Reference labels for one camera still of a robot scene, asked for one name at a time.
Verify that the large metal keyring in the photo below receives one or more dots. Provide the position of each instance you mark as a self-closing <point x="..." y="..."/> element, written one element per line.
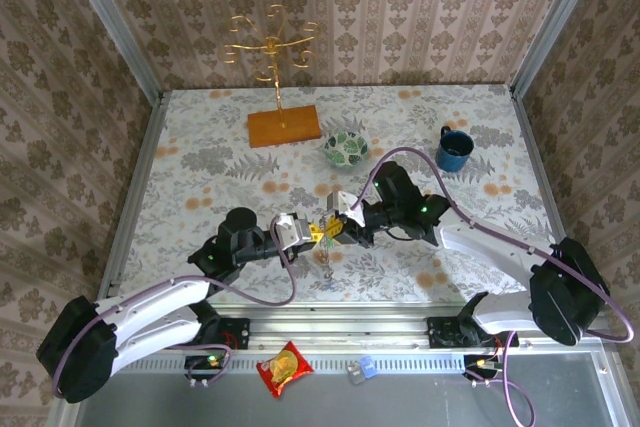
<point x="327" y="259"/>

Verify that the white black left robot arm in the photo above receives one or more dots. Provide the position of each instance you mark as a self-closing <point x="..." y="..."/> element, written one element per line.
<point x="150" y="304"/>

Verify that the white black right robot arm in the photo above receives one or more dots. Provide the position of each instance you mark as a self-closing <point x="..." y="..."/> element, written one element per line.
<point x="490" y="247"/>

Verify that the dark blue mug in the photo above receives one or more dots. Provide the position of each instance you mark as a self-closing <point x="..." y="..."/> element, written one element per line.
<point x="452" y="157"/>

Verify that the green leaf pattern bowl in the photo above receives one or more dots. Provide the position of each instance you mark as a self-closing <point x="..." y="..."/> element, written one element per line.
<point x="345" y="149"/>

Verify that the left small circuit board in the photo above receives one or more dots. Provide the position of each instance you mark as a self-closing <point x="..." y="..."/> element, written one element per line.
<point x="207" y="361"/>

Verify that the red snack packet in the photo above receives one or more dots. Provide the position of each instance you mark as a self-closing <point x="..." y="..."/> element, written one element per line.
<point x="284" y="369"/>

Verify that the small blue packet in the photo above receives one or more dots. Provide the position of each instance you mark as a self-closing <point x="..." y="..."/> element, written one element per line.
<point x="369" y="366"/>

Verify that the small grey packet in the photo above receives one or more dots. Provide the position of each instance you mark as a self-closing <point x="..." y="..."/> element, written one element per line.
<point x="355" y="375"/>

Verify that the grey metal plate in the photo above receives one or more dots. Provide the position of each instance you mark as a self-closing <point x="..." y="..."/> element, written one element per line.
<point x="400" y="402"/>

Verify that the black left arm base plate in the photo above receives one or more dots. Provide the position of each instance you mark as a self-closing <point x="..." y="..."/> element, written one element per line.
<point x="235" y="332"/>

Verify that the aluminium front rail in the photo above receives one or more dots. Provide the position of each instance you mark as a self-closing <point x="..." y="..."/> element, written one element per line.
<point x="340" y="327"/>

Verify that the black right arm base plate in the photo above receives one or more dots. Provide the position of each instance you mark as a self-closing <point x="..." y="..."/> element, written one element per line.
<point x="442" y="332"/>

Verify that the aluminium left table rail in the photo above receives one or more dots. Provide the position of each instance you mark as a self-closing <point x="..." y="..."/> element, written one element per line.
<point x="150" y="147"/>

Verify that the aluminium table rail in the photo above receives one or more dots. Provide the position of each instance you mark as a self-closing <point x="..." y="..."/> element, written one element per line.
<point x="150" y="147"/>
<point x="530" y="147"/>

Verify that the aluminium right table rail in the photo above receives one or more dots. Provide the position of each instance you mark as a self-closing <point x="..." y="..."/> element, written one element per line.
<point x="530" y="147"/>

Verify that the aluminium right frame post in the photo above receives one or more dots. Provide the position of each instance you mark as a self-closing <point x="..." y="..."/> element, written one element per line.
<point x="555" y="22"/>

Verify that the aluminium frame post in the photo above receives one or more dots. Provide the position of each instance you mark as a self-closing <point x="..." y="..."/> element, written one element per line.
<point x="110" y="22"/>
<point x="555" y="22"/>

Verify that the aluminium left frame post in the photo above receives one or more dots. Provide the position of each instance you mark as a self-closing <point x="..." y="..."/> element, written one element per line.
<point x="110" y="22"/>

